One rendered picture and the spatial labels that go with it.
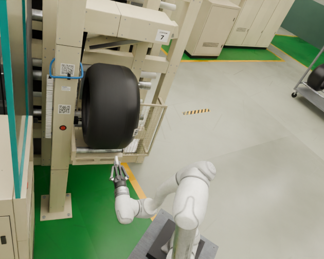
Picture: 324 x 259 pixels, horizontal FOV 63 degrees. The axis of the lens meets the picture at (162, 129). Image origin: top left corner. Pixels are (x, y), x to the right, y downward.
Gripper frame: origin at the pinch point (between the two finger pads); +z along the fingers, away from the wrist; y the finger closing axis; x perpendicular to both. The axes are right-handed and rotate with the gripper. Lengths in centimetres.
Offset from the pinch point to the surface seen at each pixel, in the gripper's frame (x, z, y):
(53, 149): 22, 25, 38
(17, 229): -5, -40, 54
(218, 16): 57, 395, -289
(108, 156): 18.4, 15.8, 0.3
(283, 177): 108, 35, -272
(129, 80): -41, 34, -4
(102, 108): -31.8, 16.9, 12.7
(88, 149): 13.6, 19.1, 15.2
